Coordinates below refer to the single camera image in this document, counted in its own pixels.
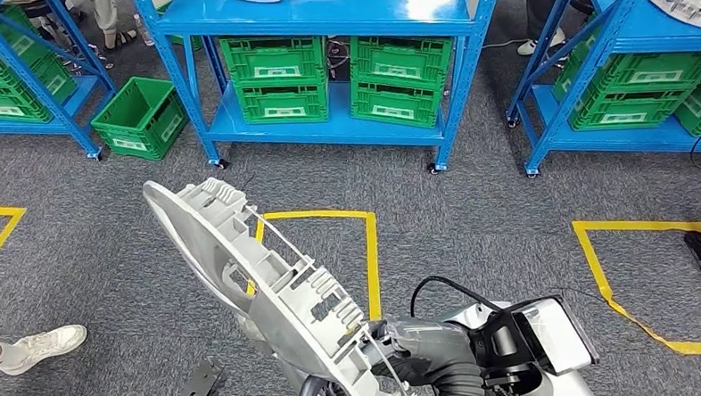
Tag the clear plastic water bottle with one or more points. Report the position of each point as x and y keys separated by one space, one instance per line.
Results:
x=144 y=31

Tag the yellow floor tape square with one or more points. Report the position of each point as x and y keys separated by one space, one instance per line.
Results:
x=624 y=225

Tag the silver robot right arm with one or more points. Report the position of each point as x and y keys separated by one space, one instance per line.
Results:
x=560 y=388

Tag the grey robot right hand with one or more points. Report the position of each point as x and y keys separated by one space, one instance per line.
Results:
x=434 y=347

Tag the blue metal shelf rack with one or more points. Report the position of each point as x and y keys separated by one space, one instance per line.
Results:
x=620 y=7
x=318 y=9
x=88 y=93

